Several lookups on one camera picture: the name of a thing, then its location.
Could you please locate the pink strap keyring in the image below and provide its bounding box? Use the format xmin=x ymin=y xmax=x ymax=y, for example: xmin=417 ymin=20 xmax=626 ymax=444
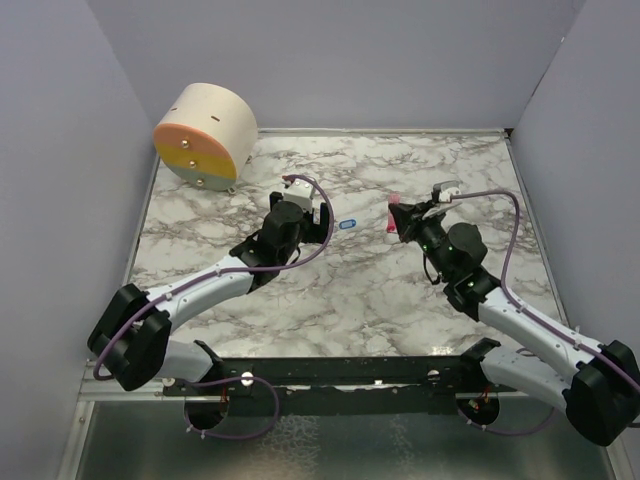
xmin=386 ymin=193 xmax=401 ymax=233

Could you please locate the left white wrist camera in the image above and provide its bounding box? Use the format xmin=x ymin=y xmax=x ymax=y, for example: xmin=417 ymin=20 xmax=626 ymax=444
xmin=282 ymin=179 xmax=315 ymax=212

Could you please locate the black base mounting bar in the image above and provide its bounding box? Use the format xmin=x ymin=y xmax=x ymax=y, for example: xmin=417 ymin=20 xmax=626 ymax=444
xmin=163 ymin=338 xmax=505 ymax=417

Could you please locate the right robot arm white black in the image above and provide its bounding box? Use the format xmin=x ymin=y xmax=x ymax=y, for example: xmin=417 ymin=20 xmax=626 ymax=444
xmin=388 ymin=201 xmax=639 ymax=446

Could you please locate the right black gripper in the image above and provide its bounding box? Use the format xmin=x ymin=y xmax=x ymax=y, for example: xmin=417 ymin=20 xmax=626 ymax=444
xmin=390 ymin=199 xmax=453 ymax=281

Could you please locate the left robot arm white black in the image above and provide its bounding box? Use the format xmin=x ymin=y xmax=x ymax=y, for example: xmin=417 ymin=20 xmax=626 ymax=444
xmin=87 ymin=192 xmax=334 ymax=395

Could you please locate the cream cylinder tricolour face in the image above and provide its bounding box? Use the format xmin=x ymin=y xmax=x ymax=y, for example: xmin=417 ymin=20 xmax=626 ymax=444
xmin=152 ymin=83 xmax=258 ymax=191

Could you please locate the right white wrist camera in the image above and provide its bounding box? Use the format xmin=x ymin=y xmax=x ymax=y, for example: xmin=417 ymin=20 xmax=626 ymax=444
xmin=431 ymin=180 xmax=461 ymax=204

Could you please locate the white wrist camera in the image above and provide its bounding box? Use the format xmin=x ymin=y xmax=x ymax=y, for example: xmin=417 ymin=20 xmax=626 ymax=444
xmin=431 ymin=180 xmax=461 ymax=204
xmin=282 ymin=179 xmax=315 ymax=212

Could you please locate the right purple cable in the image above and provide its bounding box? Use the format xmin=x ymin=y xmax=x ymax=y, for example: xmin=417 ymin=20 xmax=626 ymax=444
xmin=449 ymin=189 xmax=640 ymax=436

